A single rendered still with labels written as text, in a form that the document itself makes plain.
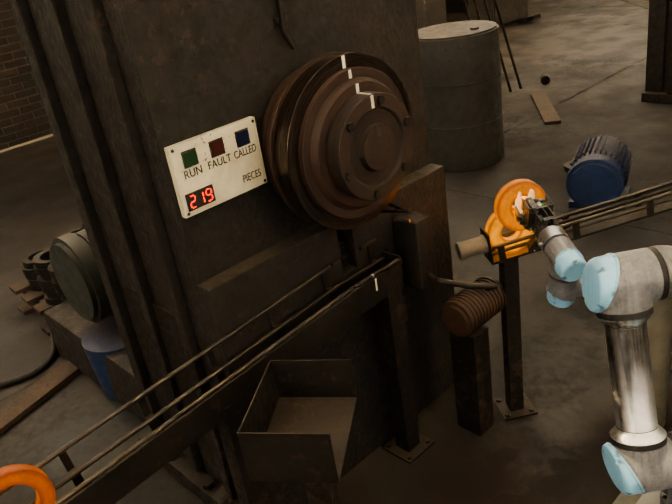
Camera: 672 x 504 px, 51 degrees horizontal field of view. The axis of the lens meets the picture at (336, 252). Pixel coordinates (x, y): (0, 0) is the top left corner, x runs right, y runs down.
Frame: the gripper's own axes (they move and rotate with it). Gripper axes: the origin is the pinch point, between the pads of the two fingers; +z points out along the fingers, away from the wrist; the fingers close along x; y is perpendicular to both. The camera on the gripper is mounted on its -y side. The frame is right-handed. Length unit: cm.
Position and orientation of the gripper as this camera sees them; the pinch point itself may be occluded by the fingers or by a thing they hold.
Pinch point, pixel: (520, 199)
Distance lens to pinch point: 212.3
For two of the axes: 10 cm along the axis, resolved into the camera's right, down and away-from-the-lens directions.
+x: -9.8, 2.0, -0.8
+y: -1.0, -7.5, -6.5
